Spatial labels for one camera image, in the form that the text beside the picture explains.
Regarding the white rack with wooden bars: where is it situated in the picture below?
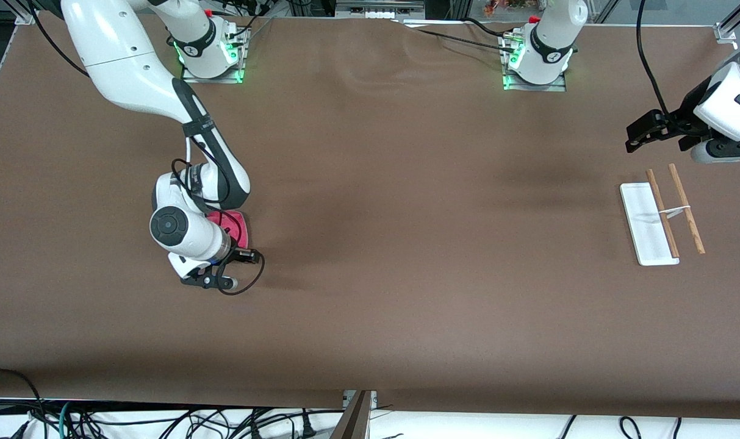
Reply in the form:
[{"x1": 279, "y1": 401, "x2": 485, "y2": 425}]
[{"x1": 619, "y1": 163, "x2": 706, "y2": 267}]

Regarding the orange object behind table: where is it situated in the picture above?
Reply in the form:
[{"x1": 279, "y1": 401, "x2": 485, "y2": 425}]
[{"x1": 483, "y1": 0, "x2": 530, "y2": 17}]

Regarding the teal cable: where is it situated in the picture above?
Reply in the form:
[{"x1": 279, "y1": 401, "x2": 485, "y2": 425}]
[{"x1": 56, "y1": 401, "x2": 74, "y2": 439}]

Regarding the aluminium profile bar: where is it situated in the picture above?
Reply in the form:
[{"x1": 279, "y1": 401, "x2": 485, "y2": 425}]
[{"x1": 330, "y1": 390, "x2": 378, "y2": 439}]

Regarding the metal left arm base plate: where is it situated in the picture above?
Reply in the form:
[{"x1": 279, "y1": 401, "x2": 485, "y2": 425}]
[{"x1": 501, "y1": 32, "x2": 568, "y2": 93}]

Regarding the black cable on table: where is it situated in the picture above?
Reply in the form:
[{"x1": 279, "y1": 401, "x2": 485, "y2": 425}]
[{"x1": 394, "y1": 17, "x2": 517, "y2": 54}]

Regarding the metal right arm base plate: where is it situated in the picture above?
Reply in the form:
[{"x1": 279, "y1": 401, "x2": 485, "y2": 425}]
[{"x1": 179, "y1": 27, "x2": 248, "y2": 85}]

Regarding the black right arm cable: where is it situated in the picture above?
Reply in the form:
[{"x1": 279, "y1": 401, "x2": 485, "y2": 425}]
[{"x1": 27, "y1": 0, "x2": 266, "y2": 297}]

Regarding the thick black looped cable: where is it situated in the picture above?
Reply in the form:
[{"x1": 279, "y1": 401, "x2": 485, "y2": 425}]
[{"x1": 0, "y1": 368, "x2": 46, "y2": 439}]

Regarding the pink and grey towel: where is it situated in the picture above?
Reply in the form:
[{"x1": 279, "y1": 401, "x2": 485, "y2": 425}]
[{"x1": 206, "y1": 210, "x2": 250, "y2": 252}]

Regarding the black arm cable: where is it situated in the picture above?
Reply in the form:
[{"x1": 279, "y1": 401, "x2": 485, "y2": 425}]
[
  {"x1": 27, "y1": 0, "x2": 266, "y2": 297},
  {"x1": 634, "y1": 0, "x2": 672, "y2": 120}
]

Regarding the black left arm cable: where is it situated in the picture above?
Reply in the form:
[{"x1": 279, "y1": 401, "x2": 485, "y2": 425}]
[{"x1": 634, "y1": 0, "x2": 672, "y2": 120}]

